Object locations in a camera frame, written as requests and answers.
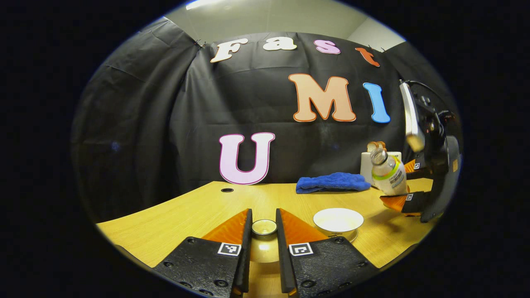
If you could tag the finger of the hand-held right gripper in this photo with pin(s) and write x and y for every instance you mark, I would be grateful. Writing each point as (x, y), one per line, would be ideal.
(412, 166)
(397, 202)

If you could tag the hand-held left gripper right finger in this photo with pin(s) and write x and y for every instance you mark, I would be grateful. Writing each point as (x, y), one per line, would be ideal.
(283, 260)

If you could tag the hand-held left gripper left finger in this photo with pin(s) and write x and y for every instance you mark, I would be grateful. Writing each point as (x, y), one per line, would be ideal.
(246, 256)

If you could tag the yellow ceramic teacup lid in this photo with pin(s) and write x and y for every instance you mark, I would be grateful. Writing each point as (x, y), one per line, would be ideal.
(264, 248)

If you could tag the clear plastic water bottle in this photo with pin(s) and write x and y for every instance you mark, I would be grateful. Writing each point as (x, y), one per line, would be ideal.
(389, 174)

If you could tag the yellow ceramic teacup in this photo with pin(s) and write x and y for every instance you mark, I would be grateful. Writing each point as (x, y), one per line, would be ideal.
(338, 219)

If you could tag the teacup saucer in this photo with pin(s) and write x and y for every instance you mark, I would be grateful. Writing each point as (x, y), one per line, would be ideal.
(352, 236)

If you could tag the cream white toaster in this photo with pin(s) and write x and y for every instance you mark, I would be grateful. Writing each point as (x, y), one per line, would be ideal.
(366, 165)

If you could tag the blue towel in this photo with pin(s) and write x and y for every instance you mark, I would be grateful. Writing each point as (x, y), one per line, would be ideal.
(331, 183)

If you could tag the black backdrop cloth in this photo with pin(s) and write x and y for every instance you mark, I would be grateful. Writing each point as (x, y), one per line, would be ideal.
(165, 124)

